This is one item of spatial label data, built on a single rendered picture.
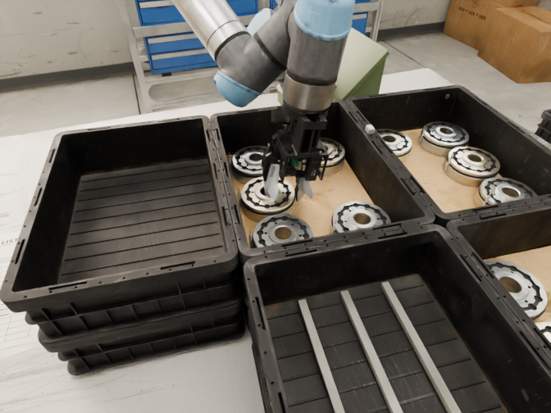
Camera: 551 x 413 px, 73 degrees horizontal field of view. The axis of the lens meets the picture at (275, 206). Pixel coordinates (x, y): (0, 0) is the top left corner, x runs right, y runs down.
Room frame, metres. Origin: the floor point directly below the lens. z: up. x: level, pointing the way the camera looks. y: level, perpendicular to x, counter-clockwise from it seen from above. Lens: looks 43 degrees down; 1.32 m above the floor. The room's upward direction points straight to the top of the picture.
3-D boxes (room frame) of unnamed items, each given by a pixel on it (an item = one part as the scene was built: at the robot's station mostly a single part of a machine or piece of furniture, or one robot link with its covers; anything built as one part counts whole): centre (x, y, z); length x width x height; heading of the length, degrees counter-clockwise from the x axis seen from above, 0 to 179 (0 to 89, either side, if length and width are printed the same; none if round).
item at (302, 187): (0.52, -0.06, 0.88); 0.06 x 0.03 x 0.09; 13
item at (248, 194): (0.53, 0.01, 0.86); 0.10 x 0.10 x 0.01
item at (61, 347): (0.47, 0.24, 0.76); 0.40 x 0.30 x 0.12; 14
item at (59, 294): (0.47, 0.24, 0.92); 0.40 x 0.30 x 0.02; 14
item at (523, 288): (0.32, -0.34, 0.86); 0.05 x 0.05 x 0.01
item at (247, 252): (0.54, -0.05, 0.92); 0.40 x 0.30 x 0.02; 14
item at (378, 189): (0.54, -0.05, 0.87); 0.40 x 0.30 x 0.11; 14
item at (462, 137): (0.74, -0.39, 0.86); 0.10 x 0.10 x 0.01
